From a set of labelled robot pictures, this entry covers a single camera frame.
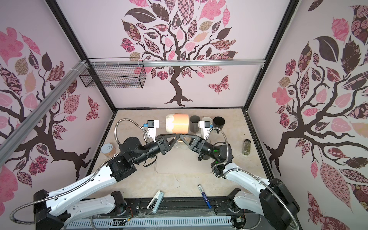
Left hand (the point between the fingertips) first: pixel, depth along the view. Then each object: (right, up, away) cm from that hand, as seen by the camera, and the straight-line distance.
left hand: (180, 139), depth 60 cm
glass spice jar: (+43, -9, +32) cm, 54 cm away
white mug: (+18, +10, +43) cm, 48 cm away
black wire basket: (-45, +41, +35) cm, 70 cm away
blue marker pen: (+12, -33, +16) cm, 38 cm away
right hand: (+1, +1, -2) cm, 2 cm away
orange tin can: (-48, -11, +30) cm, 57 cm away
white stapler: (-14, -35, +12) cm, 40 cm away
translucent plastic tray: (-1, -17, +30) cm, 34 cm away
